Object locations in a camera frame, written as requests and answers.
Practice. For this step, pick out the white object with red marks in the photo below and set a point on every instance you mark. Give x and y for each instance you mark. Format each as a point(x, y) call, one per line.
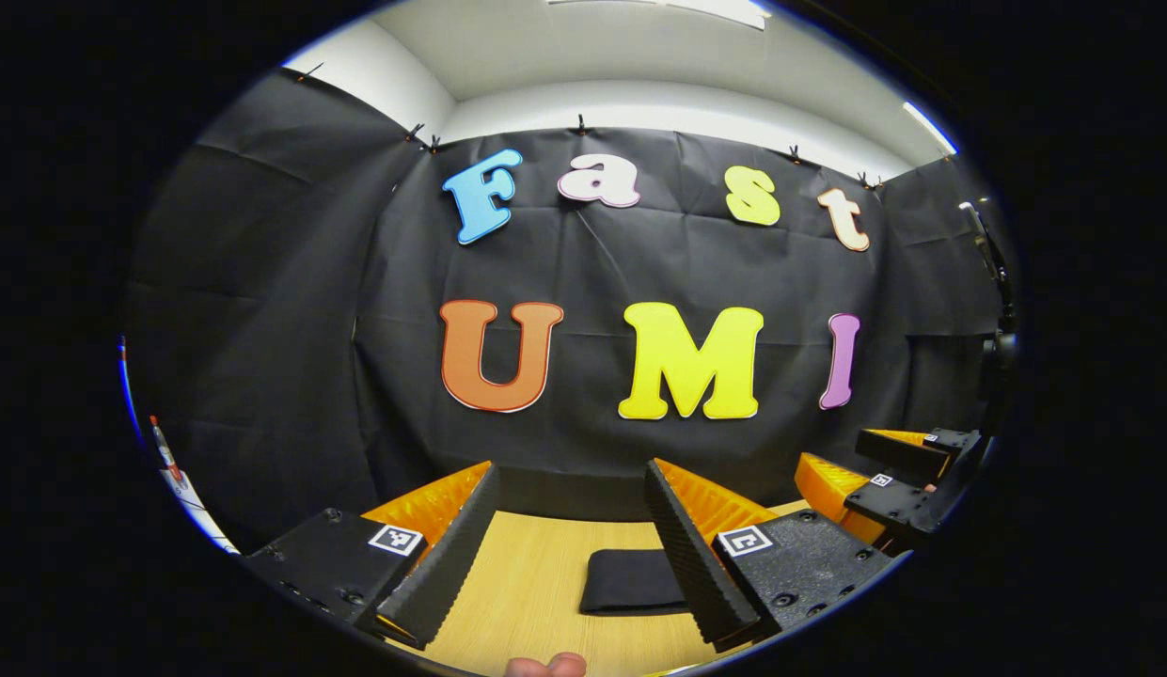
point(193, 498)

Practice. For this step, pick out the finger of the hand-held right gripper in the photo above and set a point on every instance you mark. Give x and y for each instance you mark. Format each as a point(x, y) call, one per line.
point(903, 456)
point(889, 503)

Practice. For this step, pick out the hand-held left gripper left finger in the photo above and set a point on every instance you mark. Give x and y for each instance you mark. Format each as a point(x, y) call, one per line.
point(451, 564)

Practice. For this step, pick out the dark grey jeans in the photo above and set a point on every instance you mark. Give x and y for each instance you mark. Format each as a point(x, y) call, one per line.
point(630, 583)

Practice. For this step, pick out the row of black cloth clips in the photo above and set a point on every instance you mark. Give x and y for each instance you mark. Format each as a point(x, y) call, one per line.
point(580, 125)

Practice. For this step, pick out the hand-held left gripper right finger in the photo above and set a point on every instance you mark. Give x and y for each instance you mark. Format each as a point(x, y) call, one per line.
point(691, 564)

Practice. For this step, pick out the white ceiling light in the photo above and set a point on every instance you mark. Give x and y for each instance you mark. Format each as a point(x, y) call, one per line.
point(677, 7)
point(929, 127)

